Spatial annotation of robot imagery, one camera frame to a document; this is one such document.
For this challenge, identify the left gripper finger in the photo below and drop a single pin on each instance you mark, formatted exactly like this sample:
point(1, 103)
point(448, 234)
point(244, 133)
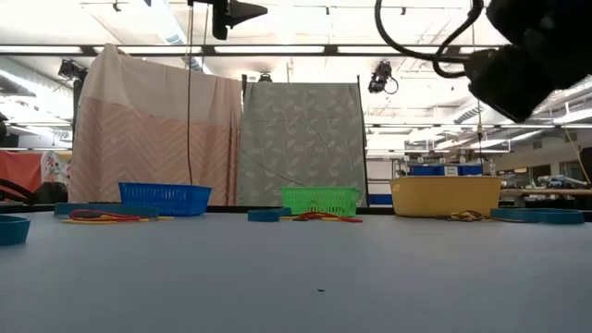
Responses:
point(245, 13)

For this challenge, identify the wide blue rubber band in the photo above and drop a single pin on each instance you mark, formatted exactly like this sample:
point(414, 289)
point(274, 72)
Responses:
point(148, 211)
point(14, 231)
point(555, 217)
point(263, 216)

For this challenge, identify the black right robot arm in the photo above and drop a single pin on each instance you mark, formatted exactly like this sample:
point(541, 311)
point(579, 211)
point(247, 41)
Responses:
point(555, 37)

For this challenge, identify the thin yellow rubber band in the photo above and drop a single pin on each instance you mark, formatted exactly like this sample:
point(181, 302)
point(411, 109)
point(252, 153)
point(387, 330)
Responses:
point(284, 218)
point(88, 221)
point(467, 214)

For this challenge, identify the black overhead rig bar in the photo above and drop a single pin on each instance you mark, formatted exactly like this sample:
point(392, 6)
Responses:
point(208, 49)

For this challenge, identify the pink chevron cloth screen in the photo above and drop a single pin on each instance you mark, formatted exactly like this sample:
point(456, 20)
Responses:
point(152, 139)

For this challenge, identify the grey leaf-print cloth screen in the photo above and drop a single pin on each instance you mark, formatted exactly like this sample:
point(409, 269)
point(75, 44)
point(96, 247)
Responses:
point(300, 143)

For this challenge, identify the black spotlight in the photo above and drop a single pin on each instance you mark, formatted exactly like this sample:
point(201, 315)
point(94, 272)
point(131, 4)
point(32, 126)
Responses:
point(69, 69)

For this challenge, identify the blue plastic basket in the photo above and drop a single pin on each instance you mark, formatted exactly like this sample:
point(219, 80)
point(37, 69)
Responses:
point(162, 199)

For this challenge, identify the green plastic basket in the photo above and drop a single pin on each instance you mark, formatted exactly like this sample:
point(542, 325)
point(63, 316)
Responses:
point(319, 201)

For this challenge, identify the floral cloth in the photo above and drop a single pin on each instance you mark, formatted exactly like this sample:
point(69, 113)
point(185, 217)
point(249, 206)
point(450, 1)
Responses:
point(55, 166)

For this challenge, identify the blue crate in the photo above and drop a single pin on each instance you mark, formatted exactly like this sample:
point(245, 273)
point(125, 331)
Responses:
point(380, 199)

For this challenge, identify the blue storage bin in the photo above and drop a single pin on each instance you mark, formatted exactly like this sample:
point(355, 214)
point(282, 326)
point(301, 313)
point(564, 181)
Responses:
point(425, 170)
point(471, 170)

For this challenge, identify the black chair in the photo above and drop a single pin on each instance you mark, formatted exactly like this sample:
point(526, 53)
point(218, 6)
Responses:
point(51, 192)

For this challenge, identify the red cloth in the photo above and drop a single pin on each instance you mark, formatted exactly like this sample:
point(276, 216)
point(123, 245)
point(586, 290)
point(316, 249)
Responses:
point(20, 168)

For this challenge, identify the black curved bar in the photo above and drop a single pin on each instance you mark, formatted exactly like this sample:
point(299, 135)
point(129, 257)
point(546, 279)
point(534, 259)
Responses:
point(14, 187)

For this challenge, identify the yellow plastic basket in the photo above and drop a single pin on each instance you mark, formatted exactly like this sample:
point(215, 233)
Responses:
point(444, 196)

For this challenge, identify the wooden side table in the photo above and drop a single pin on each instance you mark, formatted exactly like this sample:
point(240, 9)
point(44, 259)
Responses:
point(546, 191)

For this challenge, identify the pale blue device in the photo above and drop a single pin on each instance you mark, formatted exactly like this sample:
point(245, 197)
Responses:
point(562, 180)

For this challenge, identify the small black mounted camera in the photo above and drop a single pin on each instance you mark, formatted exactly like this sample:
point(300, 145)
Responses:
point(265, 77)

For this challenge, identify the black ceiling-hung camera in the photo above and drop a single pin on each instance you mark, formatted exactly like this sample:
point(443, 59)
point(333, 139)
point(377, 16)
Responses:
point(380, 76)

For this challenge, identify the black cloth stand frame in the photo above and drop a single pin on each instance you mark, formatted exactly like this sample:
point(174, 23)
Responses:
point(362, 139)

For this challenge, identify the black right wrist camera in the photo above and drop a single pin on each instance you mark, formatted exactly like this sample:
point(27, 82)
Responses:
point(509, 85)

